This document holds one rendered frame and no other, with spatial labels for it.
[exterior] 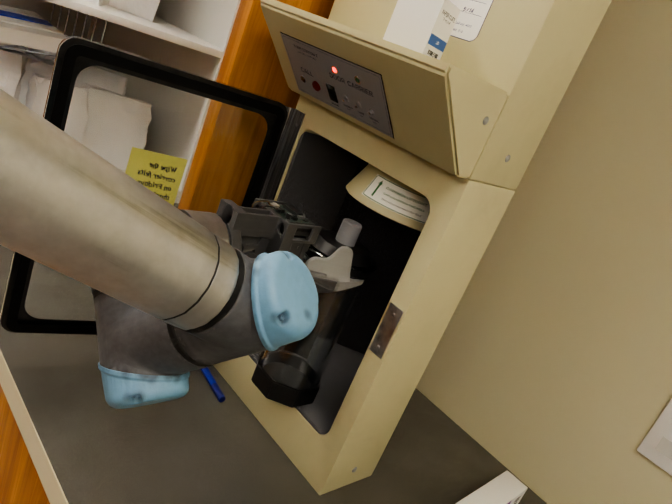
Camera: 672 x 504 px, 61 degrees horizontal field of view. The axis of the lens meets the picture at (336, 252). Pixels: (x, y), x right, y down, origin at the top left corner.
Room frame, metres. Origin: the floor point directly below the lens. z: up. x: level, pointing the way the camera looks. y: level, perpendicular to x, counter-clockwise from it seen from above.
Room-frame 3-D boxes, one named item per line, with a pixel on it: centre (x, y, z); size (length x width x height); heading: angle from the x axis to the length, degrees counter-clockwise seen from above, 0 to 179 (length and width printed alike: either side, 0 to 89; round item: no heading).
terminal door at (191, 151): (0.74, 0.26, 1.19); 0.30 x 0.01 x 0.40; 129
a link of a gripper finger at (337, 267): (0.67, -0.01, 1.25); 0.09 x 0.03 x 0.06; 115
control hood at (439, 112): (0.70, 0.05, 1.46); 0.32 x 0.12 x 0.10; 49
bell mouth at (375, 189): (0.81, -0.07, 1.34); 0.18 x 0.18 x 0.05
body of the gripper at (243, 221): (0.63, 0.09, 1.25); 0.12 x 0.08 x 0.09; 139
